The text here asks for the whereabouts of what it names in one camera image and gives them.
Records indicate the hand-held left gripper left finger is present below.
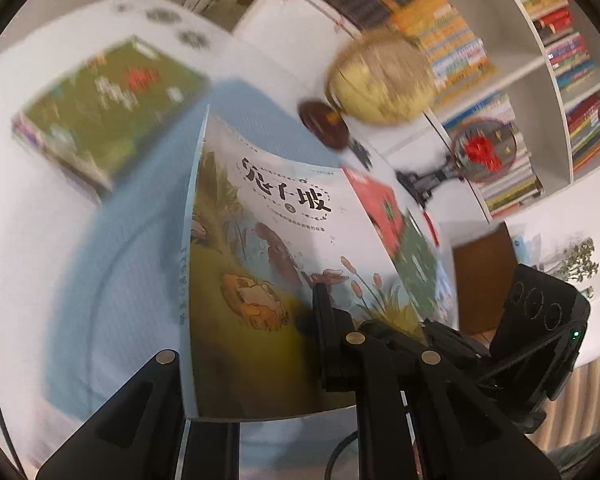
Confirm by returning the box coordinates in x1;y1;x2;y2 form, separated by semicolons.
35;350;242;480

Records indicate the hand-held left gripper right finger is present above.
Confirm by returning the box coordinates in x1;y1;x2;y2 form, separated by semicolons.
312;282;561;480

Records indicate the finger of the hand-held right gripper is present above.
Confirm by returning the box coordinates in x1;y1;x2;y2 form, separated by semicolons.
421;321;497;387

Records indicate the teal green mantis book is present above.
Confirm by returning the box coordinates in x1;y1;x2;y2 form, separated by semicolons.
397;208;443;323

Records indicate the pale illustrated landscape book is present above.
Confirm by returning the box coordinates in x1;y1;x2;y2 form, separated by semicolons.
179;105;427;421

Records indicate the red cartoon cover book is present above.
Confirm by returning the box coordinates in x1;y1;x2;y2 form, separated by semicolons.
344;165;406;261

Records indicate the stack of sorted books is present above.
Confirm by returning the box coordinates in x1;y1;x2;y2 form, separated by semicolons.
11;35;212;203

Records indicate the beige striped rug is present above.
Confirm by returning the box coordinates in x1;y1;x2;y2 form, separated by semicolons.
530;360;600;480

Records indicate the glass vase with green plant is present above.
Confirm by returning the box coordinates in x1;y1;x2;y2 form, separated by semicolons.
545;237;600;291

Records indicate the light blue tissue box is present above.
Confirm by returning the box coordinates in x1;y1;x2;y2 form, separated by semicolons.
512;235;532;267

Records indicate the light blue textured mat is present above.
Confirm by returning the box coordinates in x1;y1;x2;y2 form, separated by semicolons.
45;77;461;480

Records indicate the red spine book row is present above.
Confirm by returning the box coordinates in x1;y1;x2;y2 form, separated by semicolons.
545;35;600;172

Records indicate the yellow globe wooden base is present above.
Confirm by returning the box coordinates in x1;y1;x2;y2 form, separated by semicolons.
300;30;436;151

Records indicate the orange yellow book row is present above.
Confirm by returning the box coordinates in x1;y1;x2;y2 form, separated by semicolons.
387;0;496;106

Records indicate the white bookshelf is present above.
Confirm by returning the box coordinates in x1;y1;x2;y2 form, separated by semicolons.
232;0;600;223

